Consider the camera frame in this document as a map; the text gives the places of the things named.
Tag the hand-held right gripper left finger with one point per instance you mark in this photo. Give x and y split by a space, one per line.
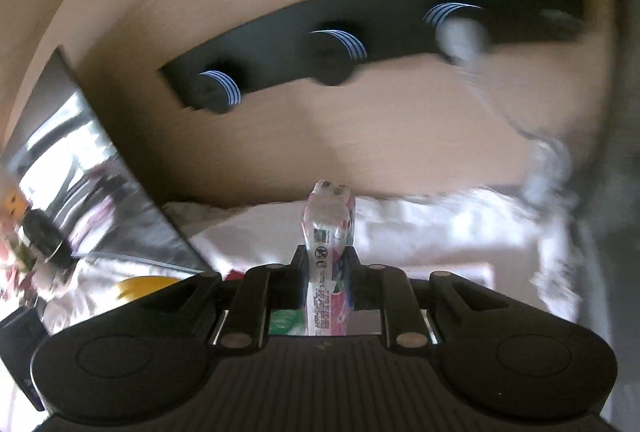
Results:
298 274

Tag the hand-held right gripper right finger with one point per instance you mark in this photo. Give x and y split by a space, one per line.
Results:
352 277

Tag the pink white tissue pack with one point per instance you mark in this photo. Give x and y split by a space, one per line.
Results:
327 232

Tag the pink cardboard box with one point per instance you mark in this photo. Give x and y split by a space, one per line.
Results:
450 274

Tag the white knitted tablecloth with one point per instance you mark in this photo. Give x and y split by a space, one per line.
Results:
425 232

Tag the yellow rubber toy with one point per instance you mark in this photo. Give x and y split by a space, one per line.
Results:
145 287

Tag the black monitor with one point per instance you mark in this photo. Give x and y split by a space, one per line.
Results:
95 192

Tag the glass computer case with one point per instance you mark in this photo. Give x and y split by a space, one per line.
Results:
617 137

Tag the black wall hook rack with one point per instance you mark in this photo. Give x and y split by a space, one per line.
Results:
380 32

